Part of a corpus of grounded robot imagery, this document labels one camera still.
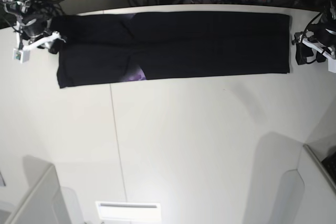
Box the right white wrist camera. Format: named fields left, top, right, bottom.
left=13, top=48, right=30, bottom=63

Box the white table slot plate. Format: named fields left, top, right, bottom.
left=96, top=201, right=162, bottom=222

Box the black T-shirt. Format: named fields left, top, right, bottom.
left=51, top=12, right=290, bottom=88

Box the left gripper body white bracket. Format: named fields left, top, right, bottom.
left=291, top=23, right=335, bottom=60

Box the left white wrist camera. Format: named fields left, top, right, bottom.
left=328, top=59, right=336, bottom=73

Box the grey monitor left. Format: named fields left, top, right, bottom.
left=1, top=155, right=85, bottom=223

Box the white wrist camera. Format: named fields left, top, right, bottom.
left=328, top=59, right=336, bottom=73
left=13, top=48, right=30, bottom=63

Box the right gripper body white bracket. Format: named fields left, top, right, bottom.
left=15, top=18, right=66, bottom=51

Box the black keyboard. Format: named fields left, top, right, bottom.
left=322, top=154, right=336, bottom=182

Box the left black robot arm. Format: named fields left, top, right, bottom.
left=292, top=0, right=335, bottom=73

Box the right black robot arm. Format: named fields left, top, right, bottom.
left=1, top=0, right=66, bottom=60

